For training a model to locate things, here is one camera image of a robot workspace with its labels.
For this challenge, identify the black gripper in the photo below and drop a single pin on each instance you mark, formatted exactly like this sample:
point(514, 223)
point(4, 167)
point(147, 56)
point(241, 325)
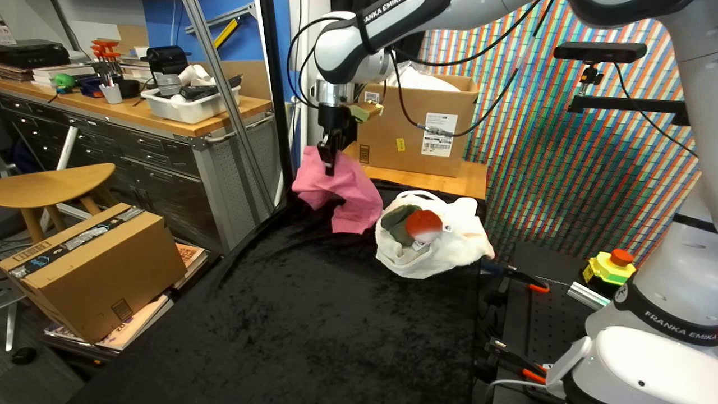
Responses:
point(338, 124)

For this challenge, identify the pink cloth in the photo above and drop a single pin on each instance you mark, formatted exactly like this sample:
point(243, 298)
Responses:
point(343, 190)

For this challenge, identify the red stuffed radish toy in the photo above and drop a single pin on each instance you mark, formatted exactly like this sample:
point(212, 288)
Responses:
point(418, 223)

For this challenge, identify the white towel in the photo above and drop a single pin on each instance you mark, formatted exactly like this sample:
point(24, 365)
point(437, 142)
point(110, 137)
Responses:
point(429, 253)

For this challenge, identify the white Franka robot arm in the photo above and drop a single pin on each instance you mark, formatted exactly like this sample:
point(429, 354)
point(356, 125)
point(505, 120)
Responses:
point(658, 224)

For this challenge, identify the grey workbench with wooden top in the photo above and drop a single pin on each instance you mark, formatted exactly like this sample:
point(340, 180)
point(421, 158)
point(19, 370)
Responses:
point(149, 165)

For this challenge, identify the labelled cardboard box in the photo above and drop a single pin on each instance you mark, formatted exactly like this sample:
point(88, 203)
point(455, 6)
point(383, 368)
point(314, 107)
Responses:
point(418, 120)

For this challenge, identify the black vertical pole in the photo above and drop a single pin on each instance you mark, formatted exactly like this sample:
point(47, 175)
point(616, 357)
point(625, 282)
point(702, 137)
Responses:
point(274, 75)

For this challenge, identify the wooden board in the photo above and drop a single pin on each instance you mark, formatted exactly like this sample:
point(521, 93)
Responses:
point(450, 183)

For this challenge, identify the silver metal pole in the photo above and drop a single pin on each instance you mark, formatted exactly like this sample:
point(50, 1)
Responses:
point(226, 96)

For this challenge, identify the white plastic bin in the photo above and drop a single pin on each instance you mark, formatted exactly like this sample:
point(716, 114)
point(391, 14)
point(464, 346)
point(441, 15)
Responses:
point(188, 104)

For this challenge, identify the colourful patterned backdrop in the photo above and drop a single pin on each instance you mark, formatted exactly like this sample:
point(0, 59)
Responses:
point(569, 187)

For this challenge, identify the orange toy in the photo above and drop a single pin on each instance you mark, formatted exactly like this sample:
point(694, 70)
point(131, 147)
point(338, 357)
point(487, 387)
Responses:
point(103, 49)

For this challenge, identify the cardboard box with black tape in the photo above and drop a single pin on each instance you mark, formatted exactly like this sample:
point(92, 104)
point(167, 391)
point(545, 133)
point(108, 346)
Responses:
point(98, 277)

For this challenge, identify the silver tube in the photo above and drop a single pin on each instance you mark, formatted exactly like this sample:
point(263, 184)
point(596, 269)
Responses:
point(587, 294)

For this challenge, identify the wooden stool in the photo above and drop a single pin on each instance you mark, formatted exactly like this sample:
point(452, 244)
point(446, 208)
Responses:
point(45, 187)

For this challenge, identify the yellow red emergency stop button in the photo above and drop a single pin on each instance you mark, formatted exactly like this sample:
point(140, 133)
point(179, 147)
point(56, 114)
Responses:
point(608, 267)

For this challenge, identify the black flat case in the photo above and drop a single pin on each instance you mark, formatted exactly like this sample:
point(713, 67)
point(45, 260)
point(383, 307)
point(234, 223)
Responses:
point(35, 54)

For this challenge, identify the black bar camera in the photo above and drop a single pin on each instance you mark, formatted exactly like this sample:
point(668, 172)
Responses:
point(598, 52)

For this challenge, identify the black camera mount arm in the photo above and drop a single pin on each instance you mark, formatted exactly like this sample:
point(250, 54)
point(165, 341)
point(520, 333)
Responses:
point(636, 104)

